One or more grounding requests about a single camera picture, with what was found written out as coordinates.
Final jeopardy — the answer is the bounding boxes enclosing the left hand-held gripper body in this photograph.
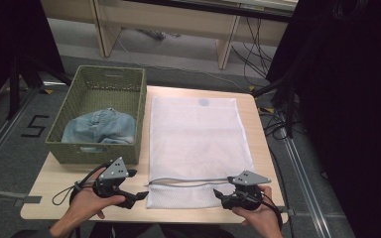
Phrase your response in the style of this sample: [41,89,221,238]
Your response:
[93,157,129,199]

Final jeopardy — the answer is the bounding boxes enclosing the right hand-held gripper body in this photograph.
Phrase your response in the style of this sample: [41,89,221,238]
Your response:
[227,170,273,211]

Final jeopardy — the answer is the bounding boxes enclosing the light blue jeans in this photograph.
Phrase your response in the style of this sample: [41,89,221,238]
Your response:
[61,107,138,153]

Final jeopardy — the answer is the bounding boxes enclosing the white mesh laundry bag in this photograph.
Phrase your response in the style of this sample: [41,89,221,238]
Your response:
[145,95,256,210]

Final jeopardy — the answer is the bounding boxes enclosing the green woven basket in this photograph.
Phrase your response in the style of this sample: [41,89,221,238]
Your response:
[45,64,148,166]

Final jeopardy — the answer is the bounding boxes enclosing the person's right hand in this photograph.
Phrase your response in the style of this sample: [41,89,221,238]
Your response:
[231,184,283,236]

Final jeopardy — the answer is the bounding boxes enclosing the person's left hand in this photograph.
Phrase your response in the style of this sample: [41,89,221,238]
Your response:
[67,168,127,229]

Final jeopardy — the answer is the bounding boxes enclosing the grey tape strip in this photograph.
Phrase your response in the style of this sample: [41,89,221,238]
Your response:
[273,204,296,216]
[12,195,43,208]

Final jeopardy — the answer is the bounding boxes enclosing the person's dark trousers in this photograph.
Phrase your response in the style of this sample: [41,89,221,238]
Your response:
[88,222,236,238]

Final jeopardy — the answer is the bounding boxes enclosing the black tripod stand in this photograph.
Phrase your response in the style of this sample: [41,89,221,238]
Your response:
[252,63,307,140]
[5,53,73,121]

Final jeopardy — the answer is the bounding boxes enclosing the black curtain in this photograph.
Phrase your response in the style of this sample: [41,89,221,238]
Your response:
[0,0,65,113]
[265,0,381,238]

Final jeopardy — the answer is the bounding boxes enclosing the grey power strip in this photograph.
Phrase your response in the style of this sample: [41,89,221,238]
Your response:
[138,29,182,42]

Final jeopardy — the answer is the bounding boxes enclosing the light wooden desk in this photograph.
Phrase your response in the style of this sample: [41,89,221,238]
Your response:
[40,0,300,70]

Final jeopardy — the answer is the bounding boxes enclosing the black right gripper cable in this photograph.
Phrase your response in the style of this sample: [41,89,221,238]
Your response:
[259,190,284,231]

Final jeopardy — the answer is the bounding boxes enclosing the metal floor rail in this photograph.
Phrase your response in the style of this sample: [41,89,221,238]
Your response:
[281,133,333,238]
[0,86,43,177]

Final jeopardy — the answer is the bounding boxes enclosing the black floor cables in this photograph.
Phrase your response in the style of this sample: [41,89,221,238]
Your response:
[230,16,277,88]

